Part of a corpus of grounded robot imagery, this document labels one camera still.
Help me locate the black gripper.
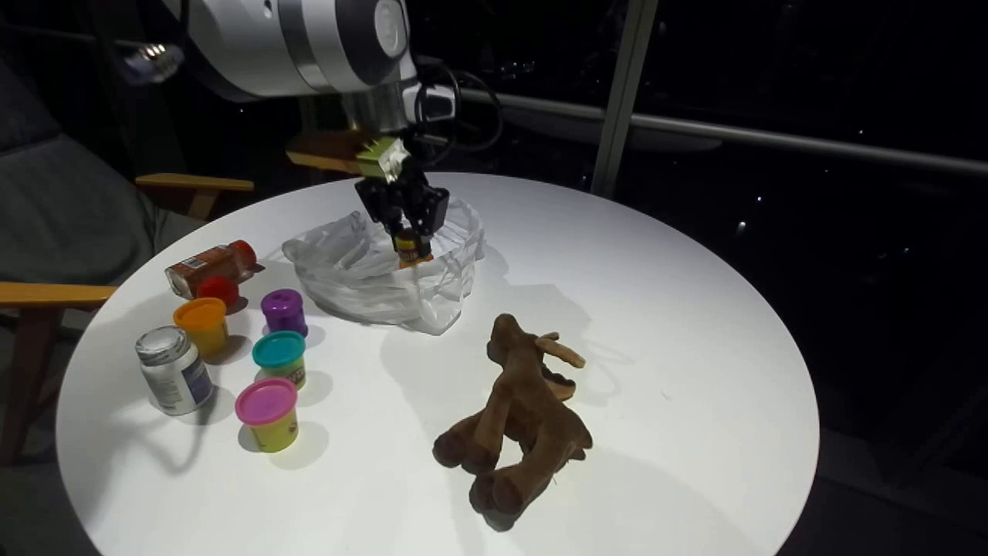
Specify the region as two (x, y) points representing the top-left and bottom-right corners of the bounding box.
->
(351, 163), (455, 261)

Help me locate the white plastic bag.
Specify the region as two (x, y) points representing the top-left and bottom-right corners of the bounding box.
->
(277, 198), (487, 341)

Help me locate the purple dough tub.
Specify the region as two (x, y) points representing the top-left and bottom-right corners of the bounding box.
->
(256, 286), (313, 341)

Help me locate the teal lid dough tub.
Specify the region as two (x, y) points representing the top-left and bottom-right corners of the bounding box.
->
(250, 328), (313, 389)

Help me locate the orange cap spice bottle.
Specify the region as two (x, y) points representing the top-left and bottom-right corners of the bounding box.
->
(161, 239), (268, 302)

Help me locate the orange lid dough tub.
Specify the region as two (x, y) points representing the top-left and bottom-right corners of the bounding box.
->
(171, 294), (231, 361)

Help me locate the white lid glass jar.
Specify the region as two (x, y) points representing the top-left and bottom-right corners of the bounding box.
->
(134, 321), (220, 419)

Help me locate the brown plush moose toy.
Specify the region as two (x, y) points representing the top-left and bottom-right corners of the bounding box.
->
(429, 309), (599, 533)

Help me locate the grey wooden armchair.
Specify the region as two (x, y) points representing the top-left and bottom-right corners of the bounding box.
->
(0, 58), (258, 469)

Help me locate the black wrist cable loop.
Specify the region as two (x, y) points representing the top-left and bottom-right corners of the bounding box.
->
(409, 55), (510, 161)

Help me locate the grey window post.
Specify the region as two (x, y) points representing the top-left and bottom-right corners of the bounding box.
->
(588, 0), (664, 202)

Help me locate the cable with shiny connector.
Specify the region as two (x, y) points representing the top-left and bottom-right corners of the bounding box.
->
(111, 37), (189, 88)

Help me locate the grey horizontal window rail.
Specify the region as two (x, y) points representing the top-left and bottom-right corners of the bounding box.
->
(455, 83), (988, 180)

